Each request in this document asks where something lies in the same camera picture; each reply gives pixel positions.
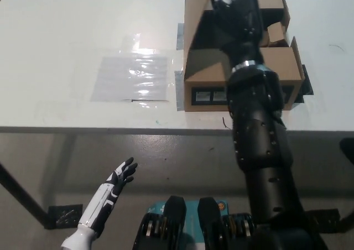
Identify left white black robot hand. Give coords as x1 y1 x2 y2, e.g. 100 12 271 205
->
78 157 138 233

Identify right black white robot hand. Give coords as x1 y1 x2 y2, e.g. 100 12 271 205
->
207 0 264 70

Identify brown cardboard storage box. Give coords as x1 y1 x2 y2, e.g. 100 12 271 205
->
183 0 306 113

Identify small cardboard inner box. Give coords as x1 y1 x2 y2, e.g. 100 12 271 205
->
266 22 289 48

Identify large cardboard inner box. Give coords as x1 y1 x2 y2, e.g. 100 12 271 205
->
259 47 303 82

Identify black tape patch under box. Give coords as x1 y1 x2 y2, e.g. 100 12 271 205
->
293 65 314 104

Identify short grey tape strip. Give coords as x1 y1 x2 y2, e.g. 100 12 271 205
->
176 23 185 50

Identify black table leg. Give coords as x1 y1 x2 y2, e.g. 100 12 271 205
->
0 163 54 231

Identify long grey tape strip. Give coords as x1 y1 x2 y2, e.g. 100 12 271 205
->
174 70 186 112

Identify clear plastic film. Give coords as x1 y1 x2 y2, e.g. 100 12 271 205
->
91 34 178 107

